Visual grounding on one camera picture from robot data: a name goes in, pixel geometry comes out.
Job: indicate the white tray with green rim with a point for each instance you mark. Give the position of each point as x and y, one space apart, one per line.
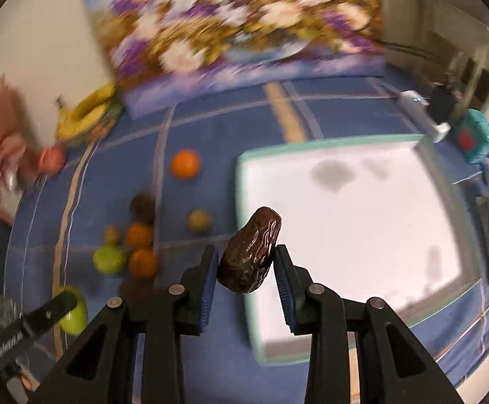
367 216

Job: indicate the green apple fruit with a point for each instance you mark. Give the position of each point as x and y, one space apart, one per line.
76 320

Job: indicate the dark brown dried date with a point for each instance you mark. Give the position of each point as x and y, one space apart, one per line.
246 260

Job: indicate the yellow banana bunch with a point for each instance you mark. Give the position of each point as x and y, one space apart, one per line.
73 122

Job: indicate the floral canvas painting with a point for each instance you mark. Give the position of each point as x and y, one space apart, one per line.
165 52

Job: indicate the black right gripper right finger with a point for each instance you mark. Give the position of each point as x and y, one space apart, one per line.
394 367

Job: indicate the small yellow-green longan fruit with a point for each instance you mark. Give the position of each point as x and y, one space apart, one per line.
199 221

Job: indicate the black power adapter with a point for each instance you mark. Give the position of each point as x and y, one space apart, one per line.
442 102

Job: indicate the small olive fruit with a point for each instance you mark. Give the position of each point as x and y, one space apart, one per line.
112 235

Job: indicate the white power strip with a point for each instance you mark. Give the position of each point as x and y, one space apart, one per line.
415 107

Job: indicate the pink flower bouquet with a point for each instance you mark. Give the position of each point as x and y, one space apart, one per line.
18 157

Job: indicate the teal toy box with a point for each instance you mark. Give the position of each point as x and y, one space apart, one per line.
472 136

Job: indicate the green jujube fruit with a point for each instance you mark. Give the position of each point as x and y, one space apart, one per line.
109 259

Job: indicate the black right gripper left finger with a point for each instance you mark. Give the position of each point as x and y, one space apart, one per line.
99 366

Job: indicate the red apple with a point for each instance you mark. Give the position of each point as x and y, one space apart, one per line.
52 160

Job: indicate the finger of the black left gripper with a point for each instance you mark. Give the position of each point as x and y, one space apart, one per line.
22 333

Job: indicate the orange tangerine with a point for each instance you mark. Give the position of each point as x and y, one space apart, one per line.
186 164
139 236
143 264

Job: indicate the blue plaid tablecloth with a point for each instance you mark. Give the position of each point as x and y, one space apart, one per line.
96 185

